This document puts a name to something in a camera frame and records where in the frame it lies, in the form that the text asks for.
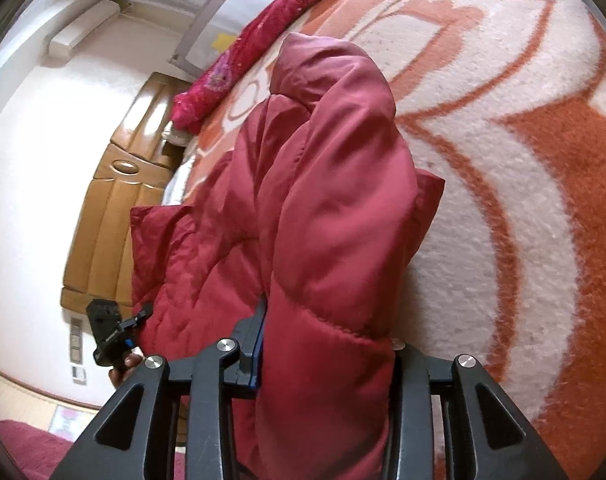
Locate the grey bed guard rail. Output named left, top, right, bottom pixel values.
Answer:
left=169, top=0, right=286, bottom=70

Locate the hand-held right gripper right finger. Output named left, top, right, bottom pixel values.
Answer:
left=383, top=340, right=570, bottom=480

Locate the dark red cloth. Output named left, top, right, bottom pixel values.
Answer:
left=0, top=391, right=75, bottom=480

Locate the white air conditioner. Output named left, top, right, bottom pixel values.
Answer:
left=47, top=0, right=122, bottom=59

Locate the red floral quilt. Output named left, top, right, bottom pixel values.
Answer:
left=170, top=0, right=353, bottom=135

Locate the red quilted coat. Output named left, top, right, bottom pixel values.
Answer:
left=130, top=32, right=446, bottom=480

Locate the wall socket panel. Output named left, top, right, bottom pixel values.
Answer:
left=68, top=316, right=85, bottom=364

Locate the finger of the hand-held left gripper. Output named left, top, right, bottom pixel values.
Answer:
left=131, top=304, right=154, bottom=333

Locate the orange white patterned blanket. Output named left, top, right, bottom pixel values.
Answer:
left=180, top=0, right=606, bottom=480

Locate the wooden headboard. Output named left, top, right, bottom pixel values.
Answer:
left=60, top=72, right=193, bottom=320

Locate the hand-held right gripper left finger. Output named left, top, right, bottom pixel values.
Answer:
left=50, top=301, right=269, bottom=480

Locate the grey sheet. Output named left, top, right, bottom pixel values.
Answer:
left=162, top=162, right=194, bottom=207

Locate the person's left hand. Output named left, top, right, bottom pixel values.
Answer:
left=108, top=352, right=145, bottom=388

